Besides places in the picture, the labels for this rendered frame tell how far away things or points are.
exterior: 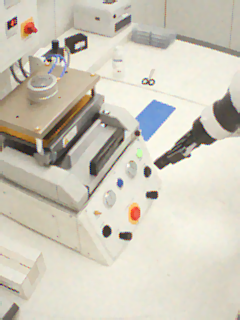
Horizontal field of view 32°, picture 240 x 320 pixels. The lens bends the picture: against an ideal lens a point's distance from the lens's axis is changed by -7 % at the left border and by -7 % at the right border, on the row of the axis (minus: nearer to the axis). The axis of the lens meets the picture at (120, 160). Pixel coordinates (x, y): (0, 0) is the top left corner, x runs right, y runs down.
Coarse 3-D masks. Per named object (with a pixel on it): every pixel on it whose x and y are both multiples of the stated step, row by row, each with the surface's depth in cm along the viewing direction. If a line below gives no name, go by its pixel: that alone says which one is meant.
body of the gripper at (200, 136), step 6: (198, 120) 103; (192, 126) 105; (198, 126) 103; (198, 132) 103; (204, 132) 102; (192, 138) 106; (198, 138) 104; (204, 138) 103; (210, 138) 102; (186, 144) 109; (192, 144) 105; (198, 144) 105; (204, 144) 105; (210, 144) 105
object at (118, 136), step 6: (114, 132) 111; (120, 132) 111; (114, 138) 109; (120, 138) 111; (108, 144) 108; (114, 144) 109; (102, 150) 106; (108, 150) 107; (96, 156) 104; (102, 156) 105; (90, 162) 103; (96, 162) 103; (102, 162) 105; (90, 168) 104; (96, 168) 104; (96, 174) 105
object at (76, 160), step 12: (96, 120) 114; (84, 132) 117; (96, 132) 114; (108, 132) 117; (84, 144) 110; (96, 144) 114; (120, 144) 114; (72, 156) 106; (84, 156) 110; (108, 156) 110; (72, 168) 107; (84, 168) 107; (108, 168) 111; (84, 180) 104; (96, 180) 106
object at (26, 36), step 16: (0, 0) 94; (16, 0) 99; (32, 0) 106; (0, 16) 96; (16, 16) 102; (32, 16) 109; (0, 32) 99; (16, 32) 106; (32, 32) 112; (0, 48) 102; (16, 48) 109; (32, 48) 116; (0, 64) 105; (32, 64) 124; (0, 80) 112; (16, 80) 123; (0, 96) 115
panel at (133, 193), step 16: (128, 160) 119; (144, 160) 125; (112, 176) 113; (128, 176) 118; (144, 176) 125; (96, 192) 108; (128, 192) 118; (144, 192) 124; (96, 208) 107; (112, 208) 112; (128, 208) 118; (144, 208) 124; (96, 224) 107; (112, 224) 112; (128, 224) 118; (112, 240) 112; (112, 256) 112
